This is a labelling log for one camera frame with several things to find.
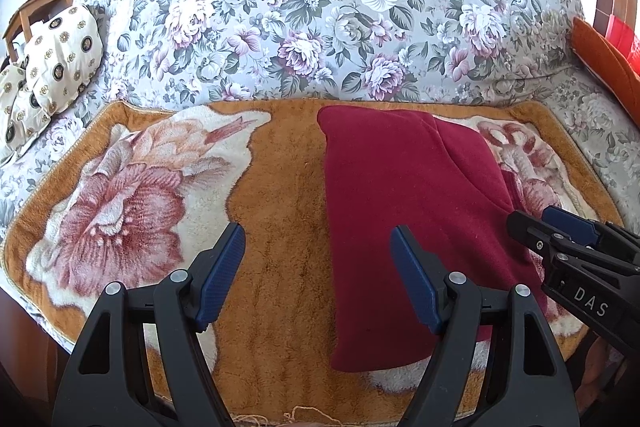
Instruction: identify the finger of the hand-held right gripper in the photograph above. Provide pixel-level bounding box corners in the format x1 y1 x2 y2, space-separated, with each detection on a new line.
506 210 566 258
542 206 608 247

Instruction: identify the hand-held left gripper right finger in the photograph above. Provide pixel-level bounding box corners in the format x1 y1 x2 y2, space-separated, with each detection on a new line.
390 225 581 427

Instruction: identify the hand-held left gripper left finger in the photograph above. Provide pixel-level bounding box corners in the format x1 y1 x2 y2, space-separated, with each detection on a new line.
52 222 247 427

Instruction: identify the dark red sweater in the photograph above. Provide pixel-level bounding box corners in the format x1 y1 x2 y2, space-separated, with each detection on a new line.
316 105 551 373

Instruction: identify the plush flower blanket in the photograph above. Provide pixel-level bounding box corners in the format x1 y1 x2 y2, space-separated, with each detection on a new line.
2 99 626 427

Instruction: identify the orange cushion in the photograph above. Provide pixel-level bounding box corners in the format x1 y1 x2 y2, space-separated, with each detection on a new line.
571 17 640 128

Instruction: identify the red box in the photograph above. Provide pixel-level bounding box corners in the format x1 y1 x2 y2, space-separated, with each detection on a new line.
605 17 640 72

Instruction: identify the cream patterned pillow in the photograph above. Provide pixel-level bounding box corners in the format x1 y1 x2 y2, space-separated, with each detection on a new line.
25 4 103 115
0 59 51 152

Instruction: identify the floral quilt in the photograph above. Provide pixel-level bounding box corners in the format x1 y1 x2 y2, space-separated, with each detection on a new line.
0 0 640 228

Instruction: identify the wooden chair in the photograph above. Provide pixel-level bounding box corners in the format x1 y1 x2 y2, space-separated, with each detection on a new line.
2 0 76 58

